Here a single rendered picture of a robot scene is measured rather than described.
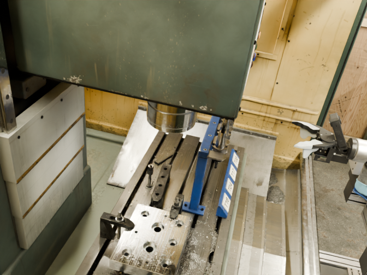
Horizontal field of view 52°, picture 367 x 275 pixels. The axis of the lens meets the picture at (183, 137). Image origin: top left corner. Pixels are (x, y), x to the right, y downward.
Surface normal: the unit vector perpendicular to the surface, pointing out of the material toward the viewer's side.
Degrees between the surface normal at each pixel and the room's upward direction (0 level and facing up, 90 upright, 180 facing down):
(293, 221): 17
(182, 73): 90
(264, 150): 24
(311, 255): 0
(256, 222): 8
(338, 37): 90
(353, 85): 90
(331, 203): 0
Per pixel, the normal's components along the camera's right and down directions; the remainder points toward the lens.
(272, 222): 0.14, -0.89
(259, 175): 0.00, -0.54
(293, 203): -0.18, -0.85
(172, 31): -0.24, 0.52
